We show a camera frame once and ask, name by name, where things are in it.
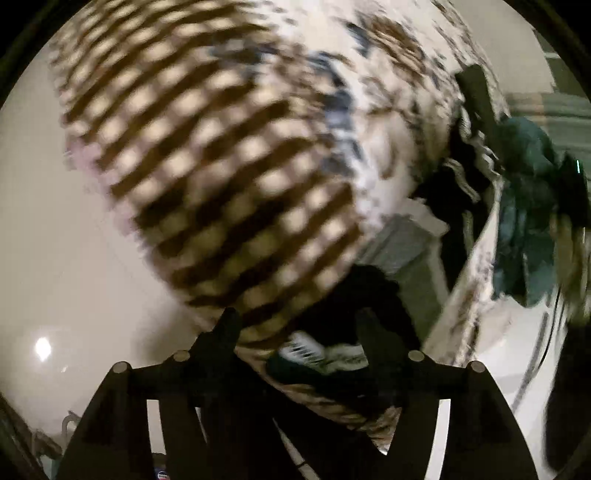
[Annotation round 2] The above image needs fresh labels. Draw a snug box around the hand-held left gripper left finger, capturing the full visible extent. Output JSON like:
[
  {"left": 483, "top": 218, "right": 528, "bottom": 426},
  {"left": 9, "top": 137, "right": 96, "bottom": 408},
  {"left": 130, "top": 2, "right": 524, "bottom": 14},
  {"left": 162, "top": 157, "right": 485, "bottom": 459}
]
[{"left": 55, "top": 308, "right": 278, "bottom": 480}]

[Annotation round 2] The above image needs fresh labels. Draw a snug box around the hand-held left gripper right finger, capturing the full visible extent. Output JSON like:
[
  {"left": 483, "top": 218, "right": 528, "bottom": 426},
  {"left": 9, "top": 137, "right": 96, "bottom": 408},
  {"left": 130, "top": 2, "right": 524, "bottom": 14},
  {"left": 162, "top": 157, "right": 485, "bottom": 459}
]
[{"left": 355, "top": 308, "right": 539, "bottom": 480}]

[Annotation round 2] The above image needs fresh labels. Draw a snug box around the dark green garment white label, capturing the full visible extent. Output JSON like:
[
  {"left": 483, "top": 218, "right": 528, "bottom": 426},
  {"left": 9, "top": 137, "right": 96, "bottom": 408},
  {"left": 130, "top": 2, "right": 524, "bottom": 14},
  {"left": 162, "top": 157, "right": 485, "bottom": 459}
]
[{"left": 267, "top": 265, "right": 423, "bottom": 421}]

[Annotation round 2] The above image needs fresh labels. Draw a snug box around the dark green cloth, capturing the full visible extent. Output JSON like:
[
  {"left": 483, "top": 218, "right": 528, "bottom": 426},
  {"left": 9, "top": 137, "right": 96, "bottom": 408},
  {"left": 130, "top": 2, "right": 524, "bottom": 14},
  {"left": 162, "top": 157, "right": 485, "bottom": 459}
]
[{"left": 490, "top": 115, "right": 571, "bottom": 309}]

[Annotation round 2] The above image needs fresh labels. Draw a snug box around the grey cloth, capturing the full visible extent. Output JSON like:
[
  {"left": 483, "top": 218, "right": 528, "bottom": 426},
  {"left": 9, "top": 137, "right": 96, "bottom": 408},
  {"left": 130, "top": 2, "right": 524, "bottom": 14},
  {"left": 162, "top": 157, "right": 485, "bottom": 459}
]
[{"left": 358, "top": 215, "right": 451, "bottom": 330}]

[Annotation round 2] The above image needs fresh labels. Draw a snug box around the black striped garment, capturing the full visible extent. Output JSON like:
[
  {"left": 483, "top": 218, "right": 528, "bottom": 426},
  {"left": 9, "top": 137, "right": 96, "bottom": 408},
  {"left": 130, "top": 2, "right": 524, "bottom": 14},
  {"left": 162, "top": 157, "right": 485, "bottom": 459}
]
[{"left": 413, "top": 64, "right": 504, "bottom": 289}]

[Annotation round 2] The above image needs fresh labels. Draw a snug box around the brown checkered blanket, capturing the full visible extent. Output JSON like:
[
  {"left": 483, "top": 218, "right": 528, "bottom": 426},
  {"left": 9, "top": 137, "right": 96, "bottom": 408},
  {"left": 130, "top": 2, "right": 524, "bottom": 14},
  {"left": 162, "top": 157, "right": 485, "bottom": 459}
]
[{"left": 48, "top": 0, "right": 402, "bottom": 455}]

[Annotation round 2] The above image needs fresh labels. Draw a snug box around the white printed blanket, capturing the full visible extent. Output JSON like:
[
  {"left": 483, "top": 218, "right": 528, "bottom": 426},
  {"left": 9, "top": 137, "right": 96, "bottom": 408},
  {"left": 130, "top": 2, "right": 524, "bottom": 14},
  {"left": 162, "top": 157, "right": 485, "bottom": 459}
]
[{"left": 259, "top": 0, "right": 513, "bottom": 370}]

